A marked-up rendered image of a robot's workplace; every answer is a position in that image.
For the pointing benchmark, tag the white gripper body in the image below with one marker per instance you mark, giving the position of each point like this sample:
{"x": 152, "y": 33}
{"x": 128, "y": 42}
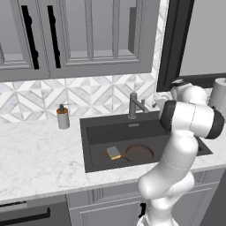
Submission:
{"x": 160, "y": 100}

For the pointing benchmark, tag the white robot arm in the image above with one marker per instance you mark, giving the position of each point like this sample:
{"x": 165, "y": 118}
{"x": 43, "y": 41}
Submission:
{"x": 179, "y": 147}

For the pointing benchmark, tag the dark grey sink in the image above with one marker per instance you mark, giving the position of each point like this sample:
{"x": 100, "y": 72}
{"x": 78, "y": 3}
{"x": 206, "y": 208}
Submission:
{"x": 117, "y": 132}

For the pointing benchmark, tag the brown pan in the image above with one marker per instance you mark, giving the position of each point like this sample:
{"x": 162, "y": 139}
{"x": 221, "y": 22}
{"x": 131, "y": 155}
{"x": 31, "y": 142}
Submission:
{"x": 139, "y": 152}

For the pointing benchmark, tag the yellow and grey sponge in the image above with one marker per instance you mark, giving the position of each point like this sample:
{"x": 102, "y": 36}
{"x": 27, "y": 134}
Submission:
{"x": 113, "y": 152}

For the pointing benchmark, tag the grey metal tap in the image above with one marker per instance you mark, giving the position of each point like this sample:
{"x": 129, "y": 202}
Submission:
{"x": 133, "y": 106}

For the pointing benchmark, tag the white paper towel roll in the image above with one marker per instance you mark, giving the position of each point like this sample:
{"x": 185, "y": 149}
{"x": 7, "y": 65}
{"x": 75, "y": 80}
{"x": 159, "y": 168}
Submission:
{"x": 219, "y": 97}

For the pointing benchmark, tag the grey soap dispenser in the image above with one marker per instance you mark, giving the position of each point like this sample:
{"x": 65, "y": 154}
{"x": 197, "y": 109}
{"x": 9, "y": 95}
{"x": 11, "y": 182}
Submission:
{"x": 63, "y": 117}

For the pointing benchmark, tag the grey base cupboard door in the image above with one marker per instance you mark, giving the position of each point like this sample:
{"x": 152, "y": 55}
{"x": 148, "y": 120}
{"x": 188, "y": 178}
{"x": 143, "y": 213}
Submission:
{"x": 106, "y": 209}
{"x": 203, "y": 197}

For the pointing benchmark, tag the dark grey dishwasher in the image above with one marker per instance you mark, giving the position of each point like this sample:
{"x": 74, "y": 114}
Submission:
{"x": 32, "y": 212}

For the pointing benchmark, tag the black window frame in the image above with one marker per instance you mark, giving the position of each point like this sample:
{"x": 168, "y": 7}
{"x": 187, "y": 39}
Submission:
{"x": 172, "y": 44}

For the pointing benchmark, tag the grey wall cupboard door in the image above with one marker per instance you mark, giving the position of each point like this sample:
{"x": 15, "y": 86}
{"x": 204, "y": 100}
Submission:
{"x": 11, "y": 35}
{"x": 103, "y": 35}

